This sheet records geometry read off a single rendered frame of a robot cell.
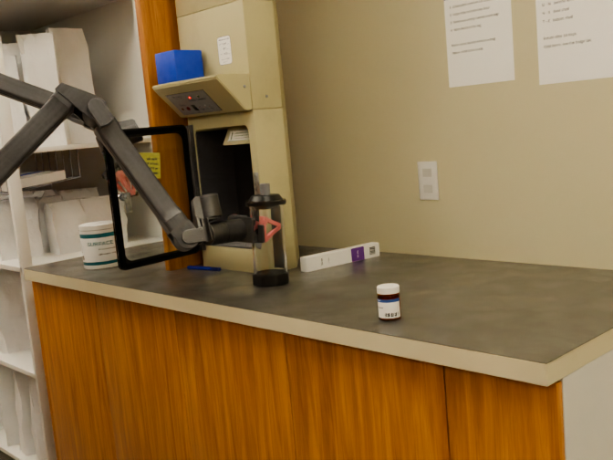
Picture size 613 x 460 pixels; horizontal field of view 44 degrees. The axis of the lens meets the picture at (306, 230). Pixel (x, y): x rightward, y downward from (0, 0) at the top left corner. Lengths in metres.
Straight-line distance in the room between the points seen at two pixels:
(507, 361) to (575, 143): 0.83
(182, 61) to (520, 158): 0.98
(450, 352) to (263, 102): 1.04
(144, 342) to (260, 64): 0.87
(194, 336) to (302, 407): 0.42
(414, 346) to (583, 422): 0.32
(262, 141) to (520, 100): 0.71
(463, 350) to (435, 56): 1.09
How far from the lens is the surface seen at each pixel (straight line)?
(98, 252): 2.64
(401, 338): 1.49
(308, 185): 2.65
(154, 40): 2.45
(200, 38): 2.35
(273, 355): 1.83
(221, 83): 2.11
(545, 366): 1.32
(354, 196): 2.51
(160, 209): 1.91
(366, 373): 1.62
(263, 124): 2.19
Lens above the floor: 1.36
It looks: 8 degrees down
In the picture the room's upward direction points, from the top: 5 degrees counter-clockwise
